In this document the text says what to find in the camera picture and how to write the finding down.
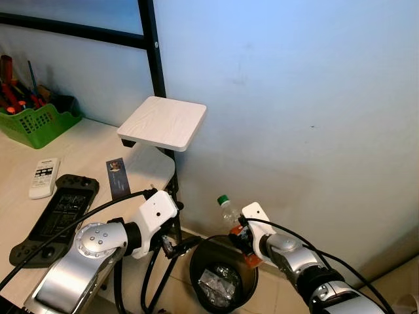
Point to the white remote control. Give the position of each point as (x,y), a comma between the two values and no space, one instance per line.
(44,178)

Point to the clear bottle with green cap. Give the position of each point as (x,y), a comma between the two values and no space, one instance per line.
(229,212)

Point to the thin blue tool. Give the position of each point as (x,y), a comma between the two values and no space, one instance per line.
(33,78)

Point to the black metal frame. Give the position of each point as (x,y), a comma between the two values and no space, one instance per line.
(152,46)

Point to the square light wooden shelf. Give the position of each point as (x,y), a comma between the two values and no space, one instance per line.
(163,123)

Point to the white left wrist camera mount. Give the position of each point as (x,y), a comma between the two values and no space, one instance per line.
(156,212)

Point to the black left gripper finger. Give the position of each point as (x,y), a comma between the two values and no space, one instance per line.
(184,244)

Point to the black handheld game controller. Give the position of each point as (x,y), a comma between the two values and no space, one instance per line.
(59,216)

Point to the green plastic basket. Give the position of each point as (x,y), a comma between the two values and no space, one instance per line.
(39,125)

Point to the black round trash bin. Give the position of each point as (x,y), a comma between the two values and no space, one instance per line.
(203,252)

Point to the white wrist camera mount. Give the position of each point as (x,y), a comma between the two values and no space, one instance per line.
(256,216)
(156,212)

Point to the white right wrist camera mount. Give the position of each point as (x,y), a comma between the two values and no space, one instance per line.
(256,216)

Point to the crumpled silver wrapper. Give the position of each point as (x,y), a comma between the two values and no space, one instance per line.
(219,286)

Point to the small dark card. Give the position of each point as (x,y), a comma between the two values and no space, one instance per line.
(118,178)

